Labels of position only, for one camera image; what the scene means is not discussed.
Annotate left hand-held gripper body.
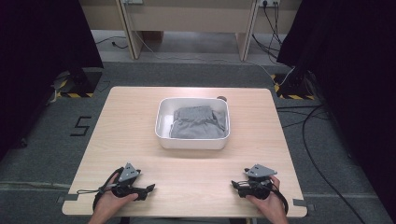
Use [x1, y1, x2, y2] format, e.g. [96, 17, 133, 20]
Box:
[111, 162, 142, 199]

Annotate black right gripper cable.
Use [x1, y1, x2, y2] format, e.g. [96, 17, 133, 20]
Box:
[270, 185, 290, 216]

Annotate grey pants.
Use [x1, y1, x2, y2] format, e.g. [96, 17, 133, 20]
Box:
[169, 105, 228, 140]

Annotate black stand base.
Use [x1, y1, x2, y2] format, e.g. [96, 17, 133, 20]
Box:
[270, 72, 318, 101]
[55, 67, 105, 99]

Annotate short black floor cable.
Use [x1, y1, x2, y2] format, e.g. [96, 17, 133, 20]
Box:
[94, 35, 129, 50]

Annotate long black floor cable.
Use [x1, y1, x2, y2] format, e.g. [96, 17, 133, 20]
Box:
[276, 104, 367, 224]

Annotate person's right hand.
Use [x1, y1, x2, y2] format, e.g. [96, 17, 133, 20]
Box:
[246, 175, 286, 217]

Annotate long white floor cable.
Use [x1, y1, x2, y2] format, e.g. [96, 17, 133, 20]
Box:
[128, 3, 295, 87]

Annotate grey tape strip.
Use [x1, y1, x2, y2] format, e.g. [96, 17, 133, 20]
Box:
[56, 194, 78, 204]
[292, 199, 316, 212]

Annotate bundle of black wall cables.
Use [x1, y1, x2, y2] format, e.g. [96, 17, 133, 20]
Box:
[251, 2, 284, 64]

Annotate white plastic storage bin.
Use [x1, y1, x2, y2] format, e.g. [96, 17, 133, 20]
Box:
[154, 96, 232, 150]

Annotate beige wooden desk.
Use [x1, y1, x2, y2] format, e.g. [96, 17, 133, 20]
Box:
[78, 0, 303, 62]

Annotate person's left hand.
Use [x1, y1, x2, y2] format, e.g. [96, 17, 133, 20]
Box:
[92, 173, 139, 217]

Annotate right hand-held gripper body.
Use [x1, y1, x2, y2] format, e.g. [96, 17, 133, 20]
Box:
[244, 163, 278, 200]

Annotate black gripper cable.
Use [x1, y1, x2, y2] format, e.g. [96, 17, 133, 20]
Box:
[270, 185, 290, 216]
[76, 166, 125, 213]

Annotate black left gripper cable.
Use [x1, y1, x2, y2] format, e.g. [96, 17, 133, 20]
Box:
[76, 166, 125, 213]

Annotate white wall socket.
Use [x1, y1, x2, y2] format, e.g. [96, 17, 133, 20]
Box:
[258, 0, 281, 8]

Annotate dark curtain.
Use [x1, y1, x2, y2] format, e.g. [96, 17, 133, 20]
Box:
[0, 0, 105, 161]
[276, 0, 396, 216]

